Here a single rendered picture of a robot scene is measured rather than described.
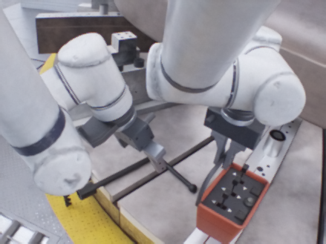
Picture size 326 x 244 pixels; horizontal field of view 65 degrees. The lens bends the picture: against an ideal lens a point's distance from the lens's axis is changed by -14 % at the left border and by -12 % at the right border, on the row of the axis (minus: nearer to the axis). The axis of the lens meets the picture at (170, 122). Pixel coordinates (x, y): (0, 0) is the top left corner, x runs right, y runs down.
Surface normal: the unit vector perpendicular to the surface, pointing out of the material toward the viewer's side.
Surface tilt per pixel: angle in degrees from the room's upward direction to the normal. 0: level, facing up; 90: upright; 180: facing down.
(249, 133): 90
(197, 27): 127
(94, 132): 25
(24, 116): 88
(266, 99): 88
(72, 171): 91
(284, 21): 67
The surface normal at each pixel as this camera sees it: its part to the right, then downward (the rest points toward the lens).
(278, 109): 0.04, 0.67
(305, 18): -0.58, 0.33
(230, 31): 0.02, 0.99
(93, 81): 0.51, 0.56
